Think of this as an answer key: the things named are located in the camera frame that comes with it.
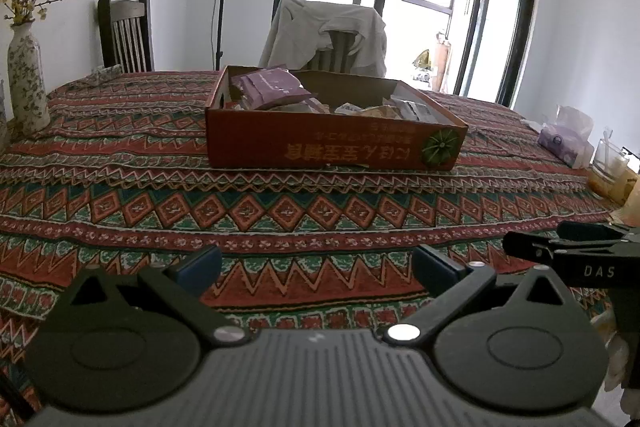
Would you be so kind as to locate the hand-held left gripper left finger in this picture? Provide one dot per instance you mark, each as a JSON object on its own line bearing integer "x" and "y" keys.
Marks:
{"x": 200, "y": 264}

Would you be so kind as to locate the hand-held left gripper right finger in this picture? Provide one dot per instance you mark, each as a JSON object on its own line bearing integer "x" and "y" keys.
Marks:
{"x": 435, "y": 264}

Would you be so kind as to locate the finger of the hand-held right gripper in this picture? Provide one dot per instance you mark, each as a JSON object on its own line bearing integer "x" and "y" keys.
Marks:
{"x": 600, "y": 229}
{"x": 525, "y": 244}

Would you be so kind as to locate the silver snack packet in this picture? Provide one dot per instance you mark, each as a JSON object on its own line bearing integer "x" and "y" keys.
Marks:
{"x": 417, "y": 109}

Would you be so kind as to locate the orange cardboard box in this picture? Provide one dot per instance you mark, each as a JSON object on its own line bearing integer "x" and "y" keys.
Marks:
{"x": 300, "y": 142}

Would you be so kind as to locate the person's right hand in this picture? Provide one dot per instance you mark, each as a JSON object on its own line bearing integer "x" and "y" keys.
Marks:
{"x": 614, "y": 359}

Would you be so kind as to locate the glass cup with spoon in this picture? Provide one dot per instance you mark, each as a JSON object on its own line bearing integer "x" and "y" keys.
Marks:
{"x": 607, "y": 177}

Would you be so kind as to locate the purple tissue pack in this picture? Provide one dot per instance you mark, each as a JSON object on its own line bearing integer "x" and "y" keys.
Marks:
{"x": 562, "y": 142}

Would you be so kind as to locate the patterned red tablecloth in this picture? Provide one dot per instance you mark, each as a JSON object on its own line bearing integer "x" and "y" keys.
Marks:
{"x": 300, "y": 207}

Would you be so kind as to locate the beige snack packet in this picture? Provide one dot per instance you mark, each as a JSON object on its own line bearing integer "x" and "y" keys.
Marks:
{"x": 380, "y": 111}

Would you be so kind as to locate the purple snack packet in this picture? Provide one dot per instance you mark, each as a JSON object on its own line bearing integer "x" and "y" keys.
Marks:
{"x": 270, "y": 87}

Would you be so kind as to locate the wooden board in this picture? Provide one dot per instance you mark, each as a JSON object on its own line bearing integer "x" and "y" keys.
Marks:
{"x": 442, "y": 62}

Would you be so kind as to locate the yellow bag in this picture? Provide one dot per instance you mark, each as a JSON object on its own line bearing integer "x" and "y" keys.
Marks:
{"x": 422, "y": 59}

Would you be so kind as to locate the small grey bundle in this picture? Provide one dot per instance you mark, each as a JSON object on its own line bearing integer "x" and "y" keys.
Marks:
{"x": 107, "y": 73}

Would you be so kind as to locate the wooden chair with jacket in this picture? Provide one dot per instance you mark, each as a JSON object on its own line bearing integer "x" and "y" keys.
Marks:
{"x": 340, "y": 52}

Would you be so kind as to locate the black sliding glass door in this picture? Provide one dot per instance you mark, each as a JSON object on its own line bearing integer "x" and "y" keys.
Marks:
{"x": 522, "y": 7}

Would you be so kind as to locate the floral ceramic vase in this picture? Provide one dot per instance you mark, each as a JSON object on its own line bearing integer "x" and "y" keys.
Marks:
{"x": 27, "y": 82}

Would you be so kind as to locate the beige jacket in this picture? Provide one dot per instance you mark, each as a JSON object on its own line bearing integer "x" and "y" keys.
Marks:
{"x": 300, "y": 27}

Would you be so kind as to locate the dark wooden chair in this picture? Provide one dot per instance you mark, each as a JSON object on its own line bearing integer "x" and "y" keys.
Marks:
{"x": 125, "y": 9}

